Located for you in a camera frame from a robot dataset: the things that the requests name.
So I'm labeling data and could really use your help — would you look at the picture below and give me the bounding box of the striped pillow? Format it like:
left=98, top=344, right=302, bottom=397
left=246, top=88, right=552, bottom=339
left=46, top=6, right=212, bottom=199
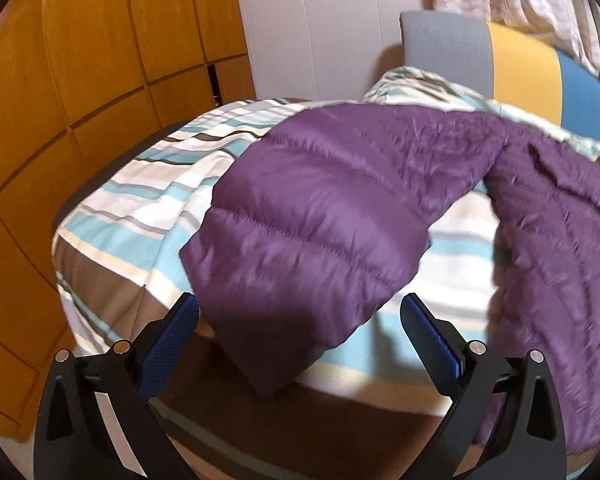
left=362, top=66, right=496, bottom=108

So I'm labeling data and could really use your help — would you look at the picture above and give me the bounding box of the wooden wardrobe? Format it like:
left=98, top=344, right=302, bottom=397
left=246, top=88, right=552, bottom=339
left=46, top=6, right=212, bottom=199
left=0, top=0, right=258, bottom=443

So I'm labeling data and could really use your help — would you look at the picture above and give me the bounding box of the grey yellow blue headboard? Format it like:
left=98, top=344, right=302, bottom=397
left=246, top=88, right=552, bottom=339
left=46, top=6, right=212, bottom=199
left=399, top=10, right=600, bottom=141

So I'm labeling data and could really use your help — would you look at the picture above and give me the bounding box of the striped duvet cover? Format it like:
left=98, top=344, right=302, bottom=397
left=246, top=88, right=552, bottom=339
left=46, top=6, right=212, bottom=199
left=51, top=97, right=600, bottom=480

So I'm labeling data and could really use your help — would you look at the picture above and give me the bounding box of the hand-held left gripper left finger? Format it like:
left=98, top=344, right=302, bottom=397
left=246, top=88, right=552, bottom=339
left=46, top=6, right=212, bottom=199
left=32, top=292, right=201, bottom=480

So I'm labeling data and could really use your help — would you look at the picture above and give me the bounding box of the purple quilted down jacket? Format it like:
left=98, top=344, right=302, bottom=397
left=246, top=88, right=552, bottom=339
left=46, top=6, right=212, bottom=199
left=179, top=101, right=600, bottom=458

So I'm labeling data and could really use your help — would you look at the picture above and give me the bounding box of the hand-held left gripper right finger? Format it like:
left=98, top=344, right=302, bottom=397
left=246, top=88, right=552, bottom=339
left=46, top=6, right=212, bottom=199
left=400, top=294, right=568, bottom=480

